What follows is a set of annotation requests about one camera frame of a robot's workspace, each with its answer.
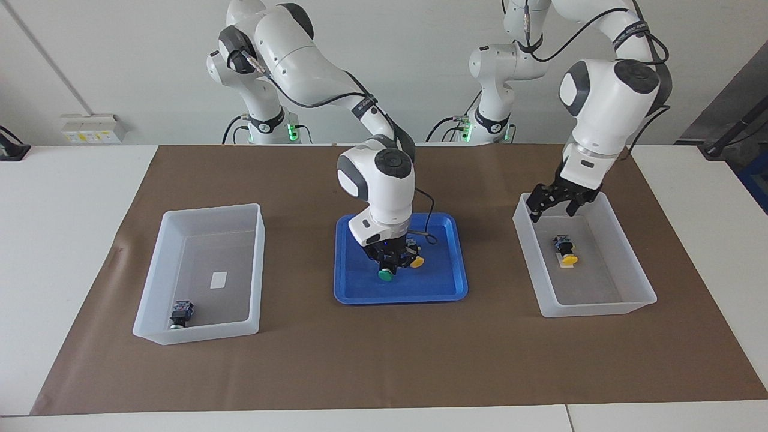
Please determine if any brown paper table mat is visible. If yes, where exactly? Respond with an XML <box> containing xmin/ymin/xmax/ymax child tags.
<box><xmin>30</xmin><ymin>144</ymin><xmax>768</xmax><ymax>416</ymax></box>

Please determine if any blue plastic tray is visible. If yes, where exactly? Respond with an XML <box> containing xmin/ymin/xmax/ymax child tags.
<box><xmin>334</xmin><ymin>212</ymin><xmax>469</xmax><ymax>305</ymax></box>

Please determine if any black device at table edge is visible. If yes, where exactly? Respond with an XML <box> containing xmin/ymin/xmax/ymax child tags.
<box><xmin>0</xmin><ymin>126</ymin><xmax>32</xmax><ymax>161</ymax></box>

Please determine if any translucent white plastic box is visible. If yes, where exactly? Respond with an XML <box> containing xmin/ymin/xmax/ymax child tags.
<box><xmin>132</xmin><ymin>203</ymin><xmax>266</xmax><ymax>346</ymax></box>
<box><xmin>512</xmin><ymin>191</ymin><xmax>658</xmax><ymax>318</ymax></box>

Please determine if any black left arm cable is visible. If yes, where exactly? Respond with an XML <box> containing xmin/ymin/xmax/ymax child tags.
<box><xmin>522</xmin><ymin>0</ymin><xmax>673</xmax><ymax>160</ymax></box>

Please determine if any black base cable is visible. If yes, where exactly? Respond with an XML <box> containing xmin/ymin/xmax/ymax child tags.
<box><xmin>425</xmin><ymin>90</ymin><xmax>484</xmax><ymax>145</ymax></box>
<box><xmin>221</xmin><ymin>115</ymin><xmax>251</xmax><ymax>145</ymax></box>

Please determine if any blue crate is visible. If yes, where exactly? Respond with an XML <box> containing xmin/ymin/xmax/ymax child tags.
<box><xmin>737</xmin><ymin>162</ymin><xmax>768</xmax><ymax>214</ymax></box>

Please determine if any black stand pole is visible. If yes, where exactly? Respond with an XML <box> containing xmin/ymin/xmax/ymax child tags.
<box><xmin>699</xmin><ymin>99</ymin><xmax>768</xmax><ymax>158</ymax></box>

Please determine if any white wall socket box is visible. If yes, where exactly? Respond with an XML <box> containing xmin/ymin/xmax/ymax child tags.
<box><xmin>60</xmin><ymin>114</ymin><xmax>128</xmax><ymax>145</ymax></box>

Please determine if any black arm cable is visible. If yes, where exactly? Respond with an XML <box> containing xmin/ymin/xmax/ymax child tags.
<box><xmin>522</xmin><ymin>0</ymin><xmax>673</xmax><ymax>160</ymax></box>
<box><xmin>237</xmin><ymin>51</ymin><xmax>439</xmax><ymax>247</ymax></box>

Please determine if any yellow push button switch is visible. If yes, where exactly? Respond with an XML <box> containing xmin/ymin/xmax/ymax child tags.
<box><xmin>403</xmin><ymin>238</ymin><xmax>426</xmax><ymax>268</ymax></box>
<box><xmin>553</xmin><ymin>235</ymin><xmax>580</xmax><ymax>266</ymax></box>

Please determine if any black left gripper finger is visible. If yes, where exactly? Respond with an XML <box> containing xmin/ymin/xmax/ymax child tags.
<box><xmin>527</xmin><ymin>185</ymin><xmax>562</xmax><ymax>224</ymax></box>
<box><xmin>565</xmin><ymin>192</ymin><xmax>601</xmax><ymax>217</ymax></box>

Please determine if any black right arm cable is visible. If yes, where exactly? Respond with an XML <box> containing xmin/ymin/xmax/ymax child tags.
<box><xmin>237</xmin><ymin>51</ymin><xmax>439</xmax><ymax>247</ymax></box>

